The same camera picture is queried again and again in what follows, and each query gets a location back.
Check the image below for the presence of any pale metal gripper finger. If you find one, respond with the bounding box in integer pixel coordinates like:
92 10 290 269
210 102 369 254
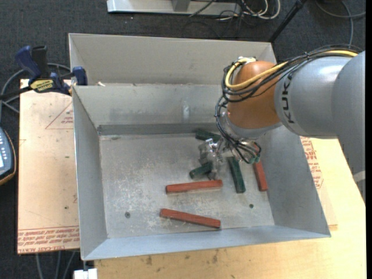
198 139 215 164
208 153 224 181

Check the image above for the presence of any dark green flat block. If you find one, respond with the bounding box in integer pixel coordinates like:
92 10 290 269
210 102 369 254
195 128 222 142
189 163 213 180
227 156 246 194

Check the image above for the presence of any red-brown flat block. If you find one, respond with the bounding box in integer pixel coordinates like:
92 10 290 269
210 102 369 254
252 159 269 192
165 180 224 196
159 208 221 230

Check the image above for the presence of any grey metal bin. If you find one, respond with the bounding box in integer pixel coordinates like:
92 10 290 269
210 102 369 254
68 33 331 262

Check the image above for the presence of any brown cardboard board, red print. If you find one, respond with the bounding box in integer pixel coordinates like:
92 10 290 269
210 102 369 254
17 78 339 255

